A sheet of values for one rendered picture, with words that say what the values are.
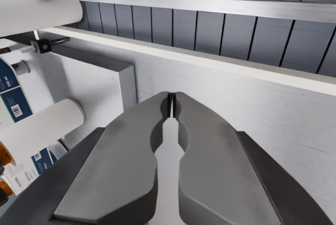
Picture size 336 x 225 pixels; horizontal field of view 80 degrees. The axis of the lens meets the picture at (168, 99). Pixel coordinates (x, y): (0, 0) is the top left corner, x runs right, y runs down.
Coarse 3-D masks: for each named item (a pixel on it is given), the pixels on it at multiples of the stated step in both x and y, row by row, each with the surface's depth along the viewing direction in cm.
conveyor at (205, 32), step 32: (320, 0) 20; (128, 32) 35; (160, 32) 32; (192, 32) 29; (224, 32) 26; (256, 32) 24; (288, 32) 23; (320, 32) 21; (288, 64) 24; (320, 64) 23
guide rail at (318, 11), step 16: (96, 0) 25; (112, 0) 24; (128, 0) 22; (144, 0) 21; (160, 0) 20; (176, 0) 19; (192, 0) 19; (208, 0) 18; (224, 0) 17; (240, 0) 16; (256, 0) 16; (272, 0) 15; (288, 0) 15; (272, 16) 16; (288, 16) 15; (304, 16) 15; (320, 16) 14
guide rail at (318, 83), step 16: (64, 32) 39; (80, 32) 37; (96, 32) 37; (128, 48) 32; (144, 48) 30; (160, 48) 29; (176, 48) 29; (208, 64) 26; (224, 64) 25; (240, 64) 24; (256, 64) 24; (272, 80) 22; (288, 80) 22; (304, 80) 21; (320, 80) 20
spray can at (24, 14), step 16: (0, 0) 29; (16, 0) 30; (32, 0) 32; (48, 0) 33; (64, 0) 35; (80, 0) 38; (0, 16) 28; (16, 16) 30; (32, 16) 31; (48, 16) 33; (64, 16) 36; (80, 16) 39; (0, 32) 29; (16, 32) 31
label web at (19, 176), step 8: (40, 152) 75; (48, 152) 78; (24, 160) 70; (32, 160) 73; (40, 160) 76; (48, 160) 80; (8, 168) 67; (16, 168) 69; (24, 168) 72; (32, 168) 75; (40, 168) 78; (8, 176) 68; (16, 176) 70; (24, 176) 73; (32, 176) 76; (16, 184) 71; (24, 184) 74
